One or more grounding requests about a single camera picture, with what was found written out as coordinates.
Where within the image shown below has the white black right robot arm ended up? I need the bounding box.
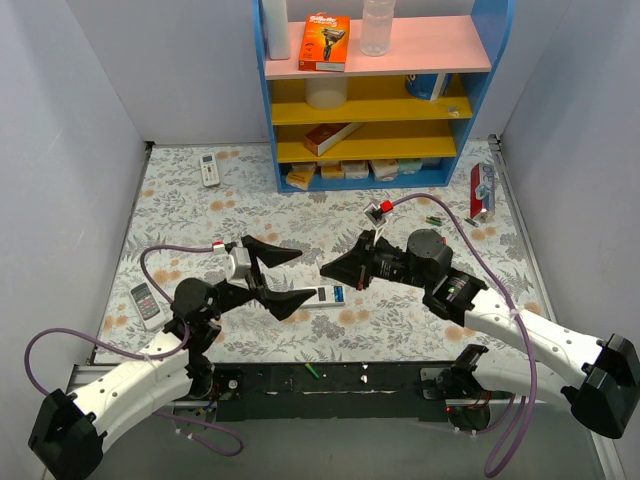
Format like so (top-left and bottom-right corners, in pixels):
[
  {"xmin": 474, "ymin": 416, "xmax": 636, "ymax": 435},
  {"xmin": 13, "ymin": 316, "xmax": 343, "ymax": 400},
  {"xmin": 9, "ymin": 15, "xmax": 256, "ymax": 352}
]
[{"xmin": 320, "ymin": 229, "xmax": 639, "ymax": 439}]

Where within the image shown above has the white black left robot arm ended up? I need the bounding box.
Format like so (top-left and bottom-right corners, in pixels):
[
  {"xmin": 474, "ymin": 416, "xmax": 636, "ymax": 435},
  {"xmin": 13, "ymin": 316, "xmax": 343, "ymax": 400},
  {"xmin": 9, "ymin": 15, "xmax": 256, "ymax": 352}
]
[{"xmin": 28, "ymin": 235, "xmax": 314, "ymax": 479}]

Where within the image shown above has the grey calculator remote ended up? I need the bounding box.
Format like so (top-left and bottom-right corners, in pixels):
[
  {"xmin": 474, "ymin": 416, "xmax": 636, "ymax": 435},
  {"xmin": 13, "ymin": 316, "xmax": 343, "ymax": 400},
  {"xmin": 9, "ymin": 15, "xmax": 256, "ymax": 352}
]
[{"xmin": 129, "ymin": 282, "xmax": 165, "ymax": 331}]

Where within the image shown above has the white air conditioner remote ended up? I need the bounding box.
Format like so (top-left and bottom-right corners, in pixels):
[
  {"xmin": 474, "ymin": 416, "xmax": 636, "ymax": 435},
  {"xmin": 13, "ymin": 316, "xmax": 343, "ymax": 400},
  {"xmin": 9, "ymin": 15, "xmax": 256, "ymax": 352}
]
[{"xmin": 199, "ymin": 153, "xmax": 220, "ymax": 188}]

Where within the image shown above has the tissue pack green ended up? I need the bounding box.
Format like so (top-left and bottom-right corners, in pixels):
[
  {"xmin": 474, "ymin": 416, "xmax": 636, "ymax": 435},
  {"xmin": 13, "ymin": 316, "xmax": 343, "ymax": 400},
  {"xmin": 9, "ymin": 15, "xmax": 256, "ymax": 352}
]
[{"xmin": 397, "ymin": 158, "xmax": 423, "ymax": 175}]

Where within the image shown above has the yellow red small box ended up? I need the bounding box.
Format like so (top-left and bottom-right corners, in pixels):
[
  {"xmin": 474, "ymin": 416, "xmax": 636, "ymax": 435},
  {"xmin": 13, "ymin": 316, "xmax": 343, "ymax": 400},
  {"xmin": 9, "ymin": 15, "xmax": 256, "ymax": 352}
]
[{"xmin": 285, "ymin": 163, "xmax": 317, "ymax": 191}]

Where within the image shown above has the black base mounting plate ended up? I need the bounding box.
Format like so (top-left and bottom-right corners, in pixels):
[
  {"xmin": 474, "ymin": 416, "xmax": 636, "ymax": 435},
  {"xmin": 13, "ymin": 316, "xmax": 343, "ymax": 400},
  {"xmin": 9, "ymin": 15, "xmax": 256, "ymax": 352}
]
[{"xmin": 154, "ymin": 360, "xmax": 516, "ymax": 424}]

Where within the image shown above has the blue shelf unit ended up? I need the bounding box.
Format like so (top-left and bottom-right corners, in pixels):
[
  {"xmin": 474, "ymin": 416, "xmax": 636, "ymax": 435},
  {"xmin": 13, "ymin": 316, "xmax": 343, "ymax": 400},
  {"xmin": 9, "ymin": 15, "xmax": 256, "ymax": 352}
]
[{"xmin": 252, "ymin": 1, "xmax": 515, "ymax": 193}]

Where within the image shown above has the red toothpaste box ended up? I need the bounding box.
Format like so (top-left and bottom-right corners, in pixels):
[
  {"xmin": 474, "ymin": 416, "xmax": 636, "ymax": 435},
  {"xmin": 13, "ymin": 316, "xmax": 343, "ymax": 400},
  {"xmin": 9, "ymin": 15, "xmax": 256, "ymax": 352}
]
[{"xmin": 470, "ymin": 163, "xmax": 496, "ymax": 223}]

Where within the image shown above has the white translucent cup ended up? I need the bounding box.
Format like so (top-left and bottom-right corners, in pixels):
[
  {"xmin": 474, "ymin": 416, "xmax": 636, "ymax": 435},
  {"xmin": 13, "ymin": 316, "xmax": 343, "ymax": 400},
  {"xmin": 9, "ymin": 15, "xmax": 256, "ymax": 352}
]
[{"xmin": 305, "ymin": 77, "xmax": 348, "ymax": 110}]

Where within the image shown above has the orange razor box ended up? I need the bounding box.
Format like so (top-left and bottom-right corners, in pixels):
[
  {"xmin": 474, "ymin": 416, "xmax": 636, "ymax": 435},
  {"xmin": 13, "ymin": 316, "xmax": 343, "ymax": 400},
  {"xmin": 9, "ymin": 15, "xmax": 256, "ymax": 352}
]
[{"xmin": 298, "ymin": 12, "xmax": 351, "ymax": 72}]

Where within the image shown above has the clear plastic bottle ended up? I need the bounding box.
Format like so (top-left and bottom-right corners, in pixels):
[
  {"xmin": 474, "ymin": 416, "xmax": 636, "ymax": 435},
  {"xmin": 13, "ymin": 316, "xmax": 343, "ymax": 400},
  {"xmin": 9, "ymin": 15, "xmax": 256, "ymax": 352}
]
[{"xmin": 360, "ymin": 0, "xmax": 396, "ymax": 57}]

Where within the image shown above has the white bottle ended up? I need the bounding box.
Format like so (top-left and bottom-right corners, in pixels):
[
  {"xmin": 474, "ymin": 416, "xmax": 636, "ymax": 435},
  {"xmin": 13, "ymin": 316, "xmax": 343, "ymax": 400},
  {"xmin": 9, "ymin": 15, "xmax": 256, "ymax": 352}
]
[{"xmin": 261, "ymin": 0, "xmax": 291, "ymax": 60}]

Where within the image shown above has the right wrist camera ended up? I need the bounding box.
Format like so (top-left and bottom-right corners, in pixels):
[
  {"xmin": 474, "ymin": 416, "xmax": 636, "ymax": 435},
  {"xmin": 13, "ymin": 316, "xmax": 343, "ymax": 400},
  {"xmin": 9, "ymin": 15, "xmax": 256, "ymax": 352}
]
[{"xmin": 364, "ymin": 200, "xmax": 394, "ymax": 242}]

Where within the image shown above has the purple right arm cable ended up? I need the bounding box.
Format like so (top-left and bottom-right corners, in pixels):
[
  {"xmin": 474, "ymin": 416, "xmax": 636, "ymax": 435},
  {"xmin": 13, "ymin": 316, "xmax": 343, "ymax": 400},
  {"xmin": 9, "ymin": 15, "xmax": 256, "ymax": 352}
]
[{"xmin": 389, "ymin": 193, "xmax": 540, "ymax": 477}]

